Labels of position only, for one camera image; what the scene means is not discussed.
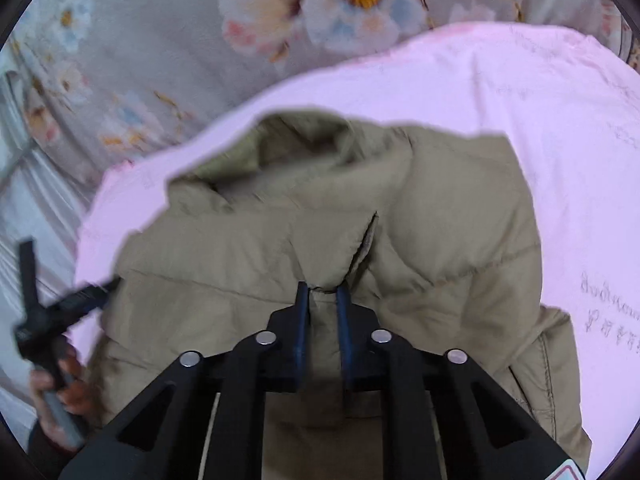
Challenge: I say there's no pale satin bed skirt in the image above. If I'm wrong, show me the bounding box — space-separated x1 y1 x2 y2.
0 55 108 441

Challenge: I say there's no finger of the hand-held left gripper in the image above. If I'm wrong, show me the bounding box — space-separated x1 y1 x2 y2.
44 277 122 332
18 239 42 322

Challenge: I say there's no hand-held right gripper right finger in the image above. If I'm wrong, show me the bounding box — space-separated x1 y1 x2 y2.
335 281 589 480

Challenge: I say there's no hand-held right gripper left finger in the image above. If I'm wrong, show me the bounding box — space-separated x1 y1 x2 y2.
59 281 313 480

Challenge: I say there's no pink printed blanket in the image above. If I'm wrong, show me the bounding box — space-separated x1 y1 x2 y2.
72 21 640 480

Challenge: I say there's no khaki quilted puffer jacket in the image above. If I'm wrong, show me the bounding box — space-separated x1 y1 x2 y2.
87 112 594 480

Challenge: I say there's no grey floral bedsheet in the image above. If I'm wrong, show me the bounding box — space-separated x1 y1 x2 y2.
0 0 640 191

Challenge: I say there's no person's left hand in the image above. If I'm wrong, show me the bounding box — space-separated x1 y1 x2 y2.
28 346 104 450

